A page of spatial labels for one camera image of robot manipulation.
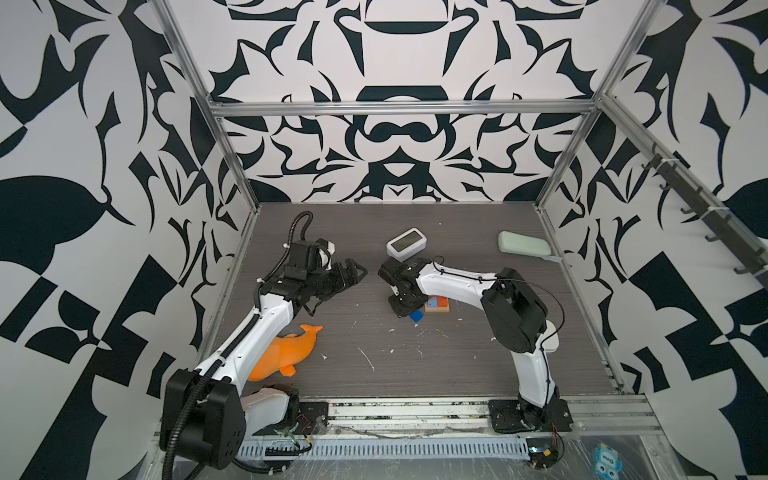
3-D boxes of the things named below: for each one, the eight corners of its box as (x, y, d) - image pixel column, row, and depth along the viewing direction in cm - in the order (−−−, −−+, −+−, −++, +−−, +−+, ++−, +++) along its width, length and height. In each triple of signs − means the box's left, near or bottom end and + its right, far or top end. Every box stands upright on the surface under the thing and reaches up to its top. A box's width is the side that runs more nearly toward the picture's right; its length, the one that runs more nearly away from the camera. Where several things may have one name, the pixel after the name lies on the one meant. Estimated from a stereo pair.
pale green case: (498, 255, 108) (502, 249, 105) (497, 236, 113) (500, 229, 110) (555, 263, 106) (560, 257, 103) (551, 244, 111) (555, 237, 108)
